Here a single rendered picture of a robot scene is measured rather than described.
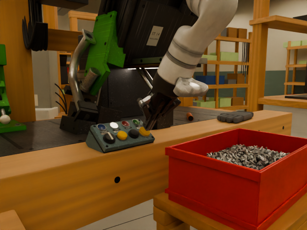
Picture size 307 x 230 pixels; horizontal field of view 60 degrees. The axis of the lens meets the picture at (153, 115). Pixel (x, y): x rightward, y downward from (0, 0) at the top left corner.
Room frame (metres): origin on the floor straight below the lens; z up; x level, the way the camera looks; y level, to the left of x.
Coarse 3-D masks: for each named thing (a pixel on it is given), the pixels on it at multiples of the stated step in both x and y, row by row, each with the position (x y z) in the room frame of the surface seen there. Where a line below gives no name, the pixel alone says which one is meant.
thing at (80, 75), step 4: (80, 72) 0.97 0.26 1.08; (84, 72) 0.95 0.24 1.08; (80, 76) 0.98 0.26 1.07; (84, 76) 0.95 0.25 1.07; (80, 80) 0.96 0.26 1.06; (100, 88) 0.86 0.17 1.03; (84, 92) 0.93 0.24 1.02; (100, 92) 0.86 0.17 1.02; (84, 96) 0.92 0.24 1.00; (88, 96) 0.90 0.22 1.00; (92, 96) 0.87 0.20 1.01; (96, 96) 0.85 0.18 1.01; (72, 100) 0.98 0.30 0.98; (92, 100) 0.87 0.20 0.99; (96, 100) 0.85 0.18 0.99; (96, 104) 0.85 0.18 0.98
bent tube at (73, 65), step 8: (88, 32) 0.92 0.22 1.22; (88, 40) 0.88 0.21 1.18; (80, 48) 0.91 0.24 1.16; (72, 56) 0.93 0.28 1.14; (80, 56) 0.93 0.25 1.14; (72, 64) 0.93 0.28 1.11; (72, 72) 0.92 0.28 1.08; (72, 80) 0.90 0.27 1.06; (72, 88) 0.87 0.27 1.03; (80, 96) 0.84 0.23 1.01
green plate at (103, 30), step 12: (108, 12) 0.89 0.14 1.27; (96, 24) 0.93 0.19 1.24; (108, 24) 0.87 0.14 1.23; (96, 36) 0.91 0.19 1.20; (108, 36) 0.85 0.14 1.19; (96, 48) 0.89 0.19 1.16; (108, 48) 0.85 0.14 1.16; (120, 48) 0.89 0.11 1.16; (96, 60) 0.87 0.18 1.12; (108, 60) 0.86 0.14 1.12; (120, 60) 0.89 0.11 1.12
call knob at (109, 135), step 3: (108, 132) 0.60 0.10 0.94; (105, 135) 0.59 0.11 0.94; (108, 135) 0.60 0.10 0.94; (111, 135) 0.60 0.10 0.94; (114, 135) 0.61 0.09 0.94; (105, 138) 0.59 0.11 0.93; (108, 138) 0.59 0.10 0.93; (111, 138) 0.59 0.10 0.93; (114, 138) 0.60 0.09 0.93; (108, 141) 0.59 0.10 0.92; (111, 141) 0.59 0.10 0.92
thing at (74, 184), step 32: (192, 128) 0.86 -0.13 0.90; (224, 128) 0.87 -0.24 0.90; (256, 128) 1.02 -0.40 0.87; (288, 128) 1.22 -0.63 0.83; (0, 160) 0.53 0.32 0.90; (32, 160) 0.53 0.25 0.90; (64, 160) 0.53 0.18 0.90; (96, 160) 0.55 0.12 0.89; (128, 160) 0.61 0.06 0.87; (160, 160) 0.68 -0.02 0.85; (0, 192) 0.43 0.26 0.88; (32, 192) 0.46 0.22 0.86; (64, 192) 0.50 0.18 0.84; (96, 192) 0.55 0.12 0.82; (128, 192) 0.61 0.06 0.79; (160, 192) 0.68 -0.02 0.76; (32, 224) 0.46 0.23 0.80; (64, 224) 0.50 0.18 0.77
